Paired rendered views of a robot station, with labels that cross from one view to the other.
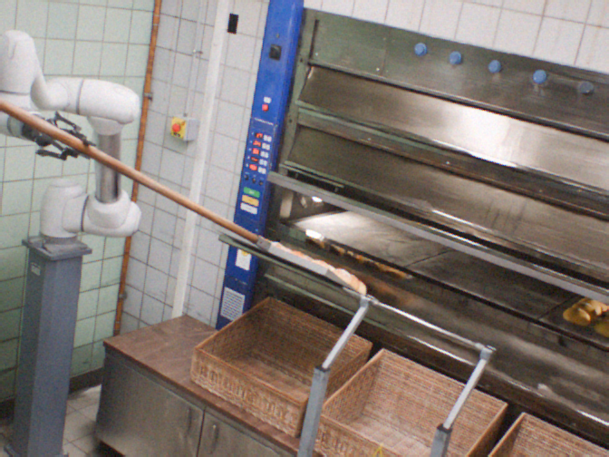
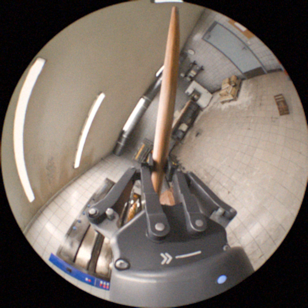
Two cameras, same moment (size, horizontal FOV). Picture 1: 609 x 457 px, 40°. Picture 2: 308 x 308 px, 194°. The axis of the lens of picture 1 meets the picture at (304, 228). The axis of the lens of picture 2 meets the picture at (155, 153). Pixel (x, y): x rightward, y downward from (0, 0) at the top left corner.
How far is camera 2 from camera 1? 2.39 m
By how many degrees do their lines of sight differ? 107
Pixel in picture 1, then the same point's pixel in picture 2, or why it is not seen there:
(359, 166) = (106, 255)
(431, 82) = (83, 229)
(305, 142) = (100, 271)
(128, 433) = not seen: hidden behind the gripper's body
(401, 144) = (99, 241)
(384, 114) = (90, 243)
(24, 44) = not seen: outside the picture
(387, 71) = (78, 239)
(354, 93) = (83, 251)
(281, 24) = (59, 263)
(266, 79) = (79, 276)
